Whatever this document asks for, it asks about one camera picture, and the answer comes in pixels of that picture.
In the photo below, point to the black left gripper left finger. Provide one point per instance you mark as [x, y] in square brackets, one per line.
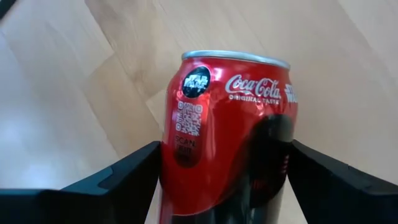
[102, 199]

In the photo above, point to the red Coca-Cola can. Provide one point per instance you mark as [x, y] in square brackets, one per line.
[224, 140]

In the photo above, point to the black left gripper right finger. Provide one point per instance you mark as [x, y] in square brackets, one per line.
[342, 196]

